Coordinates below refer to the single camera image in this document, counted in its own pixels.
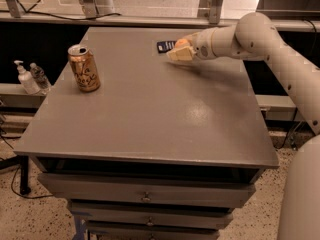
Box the metal frame post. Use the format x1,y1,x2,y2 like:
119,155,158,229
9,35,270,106
197,0,223,24
77,0,116,20

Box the middle grey drawer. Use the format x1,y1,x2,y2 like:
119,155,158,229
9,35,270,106
68,202,233,229

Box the metal frame post right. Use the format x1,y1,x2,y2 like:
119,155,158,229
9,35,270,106
197,0,223,24

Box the black floor cable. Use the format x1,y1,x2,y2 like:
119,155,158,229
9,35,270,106
0,127,54,200

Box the clear plastic water bottle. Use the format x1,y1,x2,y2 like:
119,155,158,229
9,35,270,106
30,63,51,91

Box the orange fruit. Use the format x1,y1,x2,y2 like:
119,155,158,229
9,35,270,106
175,38,189,48

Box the gold soda can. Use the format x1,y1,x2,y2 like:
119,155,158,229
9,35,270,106
68,44,100,92

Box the top grey drawer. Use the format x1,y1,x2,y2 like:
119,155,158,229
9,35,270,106
38,173,255,208

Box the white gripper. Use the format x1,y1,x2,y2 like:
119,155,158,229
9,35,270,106
167,28,216,61

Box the black table leg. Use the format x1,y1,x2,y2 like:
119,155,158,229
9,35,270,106
20,156,31,195

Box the grey low shelf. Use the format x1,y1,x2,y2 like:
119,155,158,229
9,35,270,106
0,83,46,109

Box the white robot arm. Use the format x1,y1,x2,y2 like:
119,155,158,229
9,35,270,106
167,12,320,240

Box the white pump sanitizer bottle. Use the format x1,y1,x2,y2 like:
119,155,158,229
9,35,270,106
14,60,40,95

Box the grey drawer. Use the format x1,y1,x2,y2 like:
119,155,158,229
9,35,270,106
38,173,255,208
87,221,220,240
68,202,233,229

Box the metal frame post left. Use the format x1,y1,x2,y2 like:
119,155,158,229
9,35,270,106
77,0,116,20

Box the black cable on ledge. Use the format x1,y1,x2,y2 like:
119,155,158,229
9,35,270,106
0,0,123,22

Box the bottom grey drawer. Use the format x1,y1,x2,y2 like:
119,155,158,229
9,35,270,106
87,221,220,240

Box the dark blue snack packet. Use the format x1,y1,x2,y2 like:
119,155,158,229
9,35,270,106
156,41,175,53

